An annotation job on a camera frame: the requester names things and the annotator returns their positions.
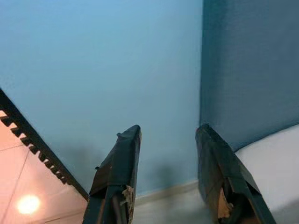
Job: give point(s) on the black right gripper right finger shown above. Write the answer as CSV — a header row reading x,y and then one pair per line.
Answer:
x,y
222,168

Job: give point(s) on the teal fabric bed frame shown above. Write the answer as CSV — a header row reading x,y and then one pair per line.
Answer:
x,y
245,70

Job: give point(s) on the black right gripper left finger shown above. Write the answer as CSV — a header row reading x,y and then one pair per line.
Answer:
x,y
116,175

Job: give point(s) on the black toothed strip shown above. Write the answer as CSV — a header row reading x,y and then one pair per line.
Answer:
x,y
46,150

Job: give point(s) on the white wall baseboard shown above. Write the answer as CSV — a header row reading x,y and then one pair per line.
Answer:
x,y
168,192

